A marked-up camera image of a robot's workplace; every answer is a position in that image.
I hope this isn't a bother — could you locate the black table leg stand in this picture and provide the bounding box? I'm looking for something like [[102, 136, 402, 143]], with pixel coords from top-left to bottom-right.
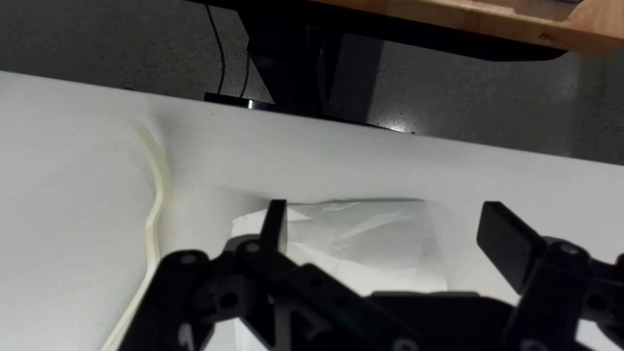
[[204, 0, 387, 126]]

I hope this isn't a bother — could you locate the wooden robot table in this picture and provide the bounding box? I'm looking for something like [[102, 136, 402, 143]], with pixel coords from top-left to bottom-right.
[[311, 0, 624, 58]]

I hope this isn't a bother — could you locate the thin black cable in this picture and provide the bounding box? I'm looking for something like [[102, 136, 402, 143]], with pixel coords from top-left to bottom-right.
[[206, 1, 229, 101]]

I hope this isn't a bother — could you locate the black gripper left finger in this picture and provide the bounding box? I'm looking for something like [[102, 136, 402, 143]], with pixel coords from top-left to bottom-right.
[[120, 196, 420, 351]]

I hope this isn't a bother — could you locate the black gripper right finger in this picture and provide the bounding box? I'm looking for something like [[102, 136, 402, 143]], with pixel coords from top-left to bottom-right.
[[477, 198, 624, 351]]

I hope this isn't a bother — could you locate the white towel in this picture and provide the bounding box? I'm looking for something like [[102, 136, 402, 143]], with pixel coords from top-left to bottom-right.
[[229, 196, 453, 296]]

